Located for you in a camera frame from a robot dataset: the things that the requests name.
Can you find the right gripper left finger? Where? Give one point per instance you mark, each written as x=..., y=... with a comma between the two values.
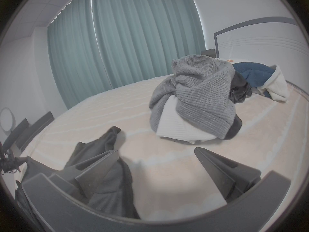
x=94, y=175

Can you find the round white mirror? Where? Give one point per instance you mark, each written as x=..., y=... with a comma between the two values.
x=2, y=115

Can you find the white garment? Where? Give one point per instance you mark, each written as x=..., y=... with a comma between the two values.
x=277, y=88

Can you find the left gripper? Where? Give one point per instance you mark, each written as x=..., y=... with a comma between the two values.
x=7, y=163

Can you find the black T-shirt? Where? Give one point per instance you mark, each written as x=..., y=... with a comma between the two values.
x=106, y=177

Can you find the black shiny garment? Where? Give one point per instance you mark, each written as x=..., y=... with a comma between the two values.
x=241, y=90

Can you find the bed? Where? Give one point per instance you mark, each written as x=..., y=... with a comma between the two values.
x=169, y=165

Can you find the grey knitted garment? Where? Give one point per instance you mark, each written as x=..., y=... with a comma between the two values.
x=200, y=93

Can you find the dark blue garment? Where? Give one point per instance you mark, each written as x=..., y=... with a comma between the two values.
x=256, y=75

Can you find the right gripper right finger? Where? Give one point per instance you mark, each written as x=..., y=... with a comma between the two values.
x=222, y=175

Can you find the blue-green curtain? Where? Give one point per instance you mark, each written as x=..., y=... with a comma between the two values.
x=149, y=32
x=77, y=57

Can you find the grey bedside table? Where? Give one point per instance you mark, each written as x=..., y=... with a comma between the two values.
x=208, y=53

